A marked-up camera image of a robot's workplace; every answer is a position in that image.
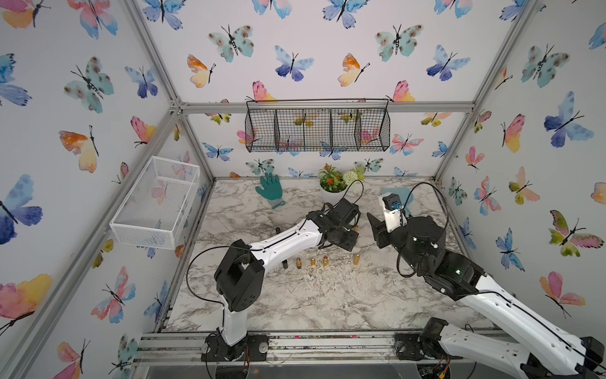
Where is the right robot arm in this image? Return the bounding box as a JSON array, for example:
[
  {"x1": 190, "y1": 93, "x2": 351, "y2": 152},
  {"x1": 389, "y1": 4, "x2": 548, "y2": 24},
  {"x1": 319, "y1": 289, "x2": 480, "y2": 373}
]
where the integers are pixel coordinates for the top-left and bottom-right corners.
[{"x1": 368, "y1": 213, "x2": 605, "y2": 378}]

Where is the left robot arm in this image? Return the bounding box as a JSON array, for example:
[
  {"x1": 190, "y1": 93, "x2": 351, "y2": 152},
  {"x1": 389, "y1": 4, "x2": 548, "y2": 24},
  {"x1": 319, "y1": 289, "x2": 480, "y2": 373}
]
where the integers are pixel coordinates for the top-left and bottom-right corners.
[{"x1": 205, "y1": 198, "x2": 361, "y2": 362}]

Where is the white potted artificial plant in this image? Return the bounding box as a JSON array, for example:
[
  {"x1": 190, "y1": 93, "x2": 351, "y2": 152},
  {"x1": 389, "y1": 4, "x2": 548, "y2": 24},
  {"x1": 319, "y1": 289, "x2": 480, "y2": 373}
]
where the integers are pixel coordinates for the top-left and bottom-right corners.
[{"x1": 319, "y1": 164, "x2": 365, "y2": 205}]

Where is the light blue hand mirror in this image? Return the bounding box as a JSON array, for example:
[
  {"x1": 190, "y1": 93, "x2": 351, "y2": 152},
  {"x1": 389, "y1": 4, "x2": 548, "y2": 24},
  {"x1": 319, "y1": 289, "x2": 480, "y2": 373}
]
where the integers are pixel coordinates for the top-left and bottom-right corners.
[{"x1": 380, "y1": 187, "x2": 414, "y2": 215}]

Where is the green rubber glove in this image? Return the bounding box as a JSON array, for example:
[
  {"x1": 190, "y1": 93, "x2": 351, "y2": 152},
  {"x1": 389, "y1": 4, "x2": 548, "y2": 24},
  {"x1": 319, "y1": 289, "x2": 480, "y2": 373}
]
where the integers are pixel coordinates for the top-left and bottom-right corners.
[{"x1": 256, "y1": 173, "x2": 286, "y2": 209}]

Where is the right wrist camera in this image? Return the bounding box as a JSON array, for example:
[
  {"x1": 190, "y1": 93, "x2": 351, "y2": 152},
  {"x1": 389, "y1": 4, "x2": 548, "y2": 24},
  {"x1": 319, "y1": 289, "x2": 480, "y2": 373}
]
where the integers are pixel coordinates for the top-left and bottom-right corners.
[{"x1": 382, "y1": 193, "x2": 407, "y2": 233}]

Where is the black wire wall basket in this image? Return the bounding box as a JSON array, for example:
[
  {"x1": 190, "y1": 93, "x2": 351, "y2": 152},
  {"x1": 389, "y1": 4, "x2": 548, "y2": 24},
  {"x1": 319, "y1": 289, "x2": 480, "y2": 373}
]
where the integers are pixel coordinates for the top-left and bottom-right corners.
[{"x1": 240, "y1": 99, "x2": 391, "y2": 153}]

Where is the white mesh wall basket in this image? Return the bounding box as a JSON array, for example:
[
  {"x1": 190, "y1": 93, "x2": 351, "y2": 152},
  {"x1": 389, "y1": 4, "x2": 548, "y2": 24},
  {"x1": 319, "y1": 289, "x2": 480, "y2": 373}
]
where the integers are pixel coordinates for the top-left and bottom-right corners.
[{"x1": 110, "y1": 156, "x2": 200, "y2": 250}]

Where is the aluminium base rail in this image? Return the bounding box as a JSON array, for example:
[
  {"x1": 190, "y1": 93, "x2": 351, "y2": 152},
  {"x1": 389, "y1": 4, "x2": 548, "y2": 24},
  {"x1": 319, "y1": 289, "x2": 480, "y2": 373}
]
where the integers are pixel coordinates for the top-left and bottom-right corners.
[{"x1": 132, "y1": 330, "x2": 533, "y2": 366}]

